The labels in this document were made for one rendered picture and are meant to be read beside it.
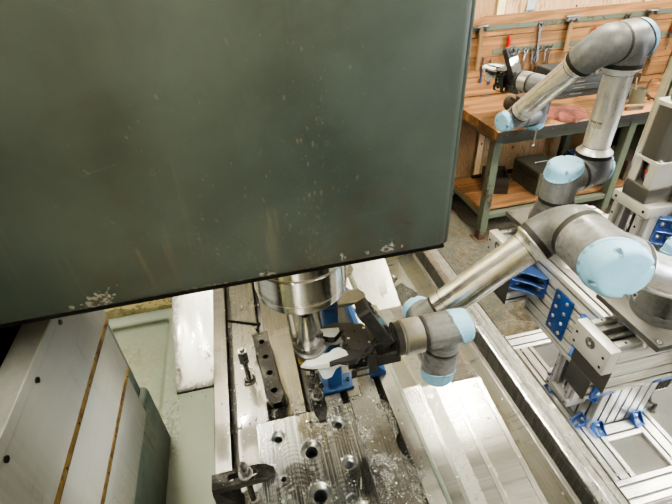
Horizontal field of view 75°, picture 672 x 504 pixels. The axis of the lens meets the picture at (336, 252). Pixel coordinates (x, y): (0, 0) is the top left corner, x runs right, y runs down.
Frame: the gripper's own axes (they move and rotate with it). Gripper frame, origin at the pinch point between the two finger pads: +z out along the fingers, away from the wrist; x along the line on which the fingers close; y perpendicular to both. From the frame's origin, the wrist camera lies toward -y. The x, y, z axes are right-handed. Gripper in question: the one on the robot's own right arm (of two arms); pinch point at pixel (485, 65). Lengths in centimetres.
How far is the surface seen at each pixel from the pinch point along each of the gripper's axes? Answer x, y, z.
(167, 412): -167, 62, -34
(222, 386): -145, 36, -57
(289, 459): -136, 29, -91
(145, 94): -133, -53, -96
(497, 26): 112, 25, 109
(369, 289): -80, 62, -25
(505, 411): -71, 70, -91
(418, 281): -56, 72, -25
